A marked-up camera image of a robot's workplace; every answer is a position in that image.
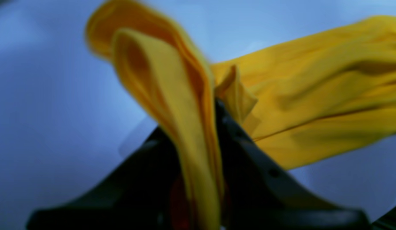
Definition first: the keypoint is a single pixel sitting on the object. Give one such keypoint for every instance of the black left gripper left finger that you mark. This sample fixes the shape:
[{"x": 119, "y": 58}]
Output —
[{"x": 145, "y": 192}]

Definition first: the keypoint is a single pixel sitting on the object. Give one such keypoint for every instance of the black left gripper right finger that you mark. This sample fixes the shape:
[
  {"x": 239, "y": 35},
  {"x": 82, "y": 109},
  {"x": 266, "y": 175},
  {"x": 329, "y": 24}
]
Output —
[{"x": 263, "y": 196}]

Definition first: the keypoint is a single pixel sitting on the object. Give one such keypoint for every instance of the yellow T-shirt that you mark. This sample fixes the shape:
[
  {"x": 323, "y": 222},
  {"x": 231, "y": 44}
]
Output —
[{"x": 301, "y": 101}]

